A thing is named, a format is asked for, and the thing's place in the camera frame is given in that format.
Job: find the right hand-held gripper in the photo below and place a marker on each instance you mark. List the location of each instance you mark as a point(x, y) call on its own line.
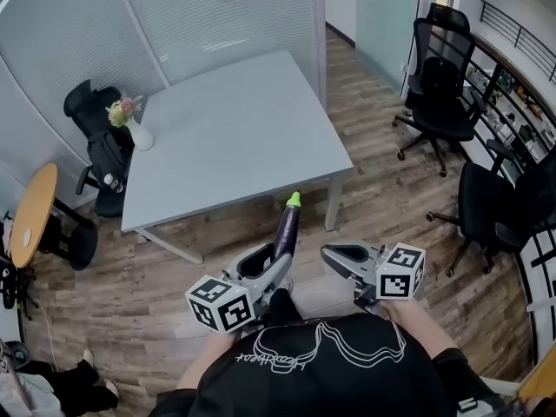
point(395, 282)

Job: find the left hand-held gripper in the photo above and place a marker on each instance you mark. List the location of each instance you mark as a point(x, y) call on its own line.
point(219, 304)

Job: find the purple eggplant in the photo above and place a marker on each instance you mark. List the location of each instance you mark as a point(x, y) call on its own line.
point(287, 228)

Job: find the person's left forearm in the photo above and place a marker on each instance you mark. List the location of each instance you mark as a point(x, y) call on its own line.
point(204, 363)

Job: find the person's right forearm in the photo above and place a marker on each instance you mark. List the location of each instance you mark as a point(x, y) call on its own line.
point(417, 324)

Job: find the light grey square table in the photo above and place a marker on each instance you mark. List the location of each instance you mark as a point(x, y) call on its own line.
point(234, 146)

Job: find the person's light shoe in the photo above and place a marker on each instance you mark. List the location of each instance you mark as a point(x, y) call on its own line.
point(287, 284)

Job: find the person's black trouser leg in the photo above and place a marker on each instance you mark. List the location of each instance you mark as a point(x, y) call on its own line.
point(282, 306)

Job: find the person's black printed shirt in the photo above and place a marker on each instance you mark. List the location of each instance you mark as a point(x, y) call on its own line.
point(321, 372)

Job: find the black mesh office chair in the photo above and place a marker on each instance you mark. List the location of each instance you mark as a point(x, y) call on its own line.
point(491, 207)
point(438, 81)

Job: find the clear water bottle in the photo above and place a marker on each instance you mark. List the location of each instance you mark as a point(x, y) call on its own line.
point(114, 183)

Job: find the white vase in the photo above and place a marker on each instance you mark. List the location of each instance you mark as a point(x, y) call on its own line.
point(142, 138)

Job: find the black bag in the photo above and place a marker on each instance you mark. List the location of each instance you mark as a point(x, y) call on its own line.
point(106, 154)

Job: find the pink and yellow flower bouquet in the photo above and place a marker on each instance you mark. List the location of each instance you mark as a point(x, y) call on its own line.
point(121, 110)

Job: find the wooden board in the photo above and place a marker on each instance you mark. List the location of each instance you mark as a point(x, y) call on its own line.
point(540, 380)

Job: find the round wooden table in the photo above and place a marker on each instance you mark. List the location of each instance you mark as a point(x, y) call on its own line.
point(35, 215)

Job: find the frosted glass door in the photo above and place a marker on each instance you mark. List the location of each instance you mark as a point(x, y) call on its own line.
point(384, 24)

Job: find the black office chair with bag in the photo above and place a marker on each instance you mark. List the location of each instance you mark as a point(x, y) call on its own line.
point(84, 107)

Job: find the black tripod stand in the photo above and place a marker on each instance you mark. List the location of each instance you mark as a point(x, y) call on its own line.
point(11, 276)

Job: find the black metal railing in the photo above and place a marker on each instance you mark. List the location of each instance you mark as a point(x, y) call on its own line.
point(517, 33)

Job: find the white metal frame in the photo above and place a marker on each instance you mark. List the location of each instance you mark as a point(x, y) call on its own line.
point(536, 267)

